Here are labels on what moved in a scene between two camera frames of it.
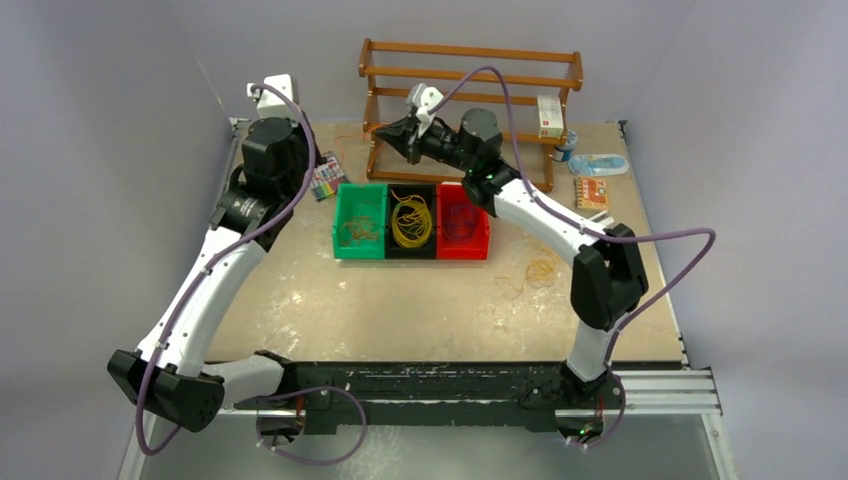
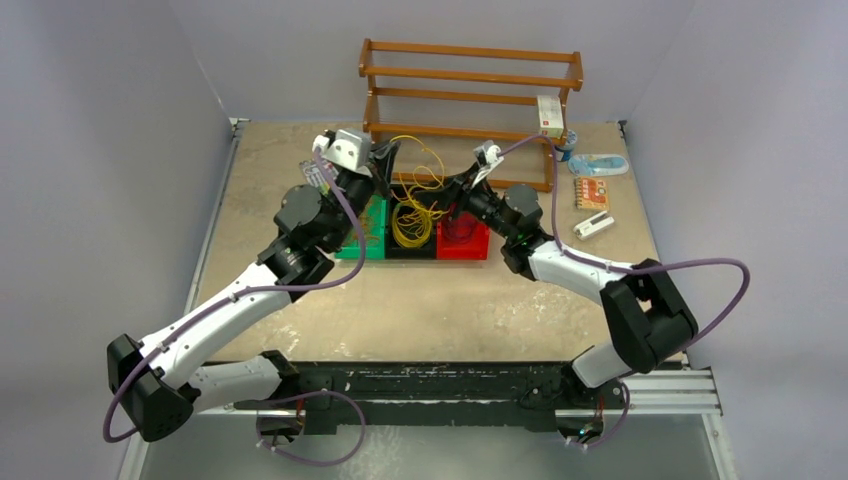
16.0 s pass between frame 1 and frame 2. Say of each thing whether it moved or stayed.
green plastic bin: stayed
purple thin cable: stayed
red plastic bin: stayed
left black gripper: moved
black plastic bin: stayed
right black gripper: moved
